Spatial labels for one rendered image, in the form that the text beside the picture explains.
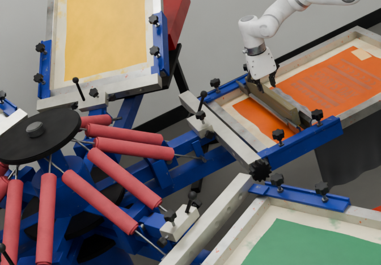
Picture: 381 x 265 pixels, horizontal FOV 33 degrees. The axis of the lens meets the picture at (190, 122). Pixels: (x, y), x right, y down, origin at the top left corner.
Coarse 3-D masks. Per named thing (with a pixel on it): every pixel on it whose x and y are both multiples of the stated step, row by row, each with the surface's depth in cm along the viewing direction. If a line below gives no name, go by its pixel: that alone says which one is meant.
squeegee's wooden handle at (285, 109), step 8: (248, 88) 268; (256, 88) 259; (264, 88) 254; (256, 96) 264; (264, 96) 254; (272, 96) 247; (280, 96) 245; (272, 104) 250; (280, 104) 241; (288, 104) 238; (280, 112) 245; (288, 112) 237; (296, 112) 236; (296, 120) 237
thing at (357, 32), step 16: (352, 32) 286; (368, 32) 281; (320, 48) 283; (288, 64) 280; (224, 96) 275; (224, 112) 262; (352, 112) 234; (368, 112) 235; (240, 128) 248; (256, 144) 236
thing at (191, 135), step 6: (192, 132) 247; (180, 138) 246; (186, 138) 244; (192, 138) 243; (198, 138) 244; (204, 138) 245; (168, 144) 245; (174, 144) 244; (180, 144) 242; (186, 144) 243; (204, 144) 246; (174, 150) 242; (180, 150) 243; (186, 150) 244; (192, 150) 245
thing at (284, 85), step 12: (348, 48) 282; (336, 60) 277; (348, 60) 274; (360, 60) 271; (372, 60) 267; (300, 72) 278; (312, 72) 275; (276, 84) 276; (288, 84) 273; (300, 96) 261; (240, 108) 268; (252, 108) 265; (264, 108) 262; (252, 120) 257
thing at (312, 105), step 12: (372, 72) 260; (360, 96) 247; (372, 96) 245; (312, 108) 251; (324, 108) 248; (336, 108) 246; (348, 108) 243; (264, 120) 254; (276, 120) 252; (264, 132) 247; (288, 132) 242
